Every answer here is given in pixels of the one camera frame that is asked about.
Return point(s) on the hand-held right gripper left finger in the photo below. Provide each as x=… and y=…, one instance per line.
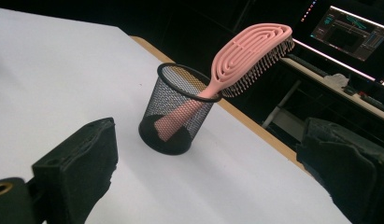
x=77, y=168

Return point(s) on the computer monitor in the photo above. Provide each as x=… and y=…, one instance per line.
x=351, y=34

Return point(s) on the white crumpled object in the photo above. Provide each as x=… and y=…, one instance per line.
x=336, y=80

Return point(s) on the black mesh cup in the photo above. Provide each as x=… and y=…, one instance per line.
x=167, y=143

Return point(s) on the grey metal-frame desk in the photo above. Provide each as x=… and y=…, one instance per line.
x=354, y=96

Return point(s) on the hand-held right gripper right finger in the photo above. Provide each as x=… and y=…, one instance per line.
x=348, y=165

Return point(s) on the pink hairbrush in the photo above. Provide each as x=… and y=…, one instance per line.
x=242, y=59

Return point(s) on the white board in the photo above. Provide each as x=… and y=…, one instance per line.
x=71, y=77

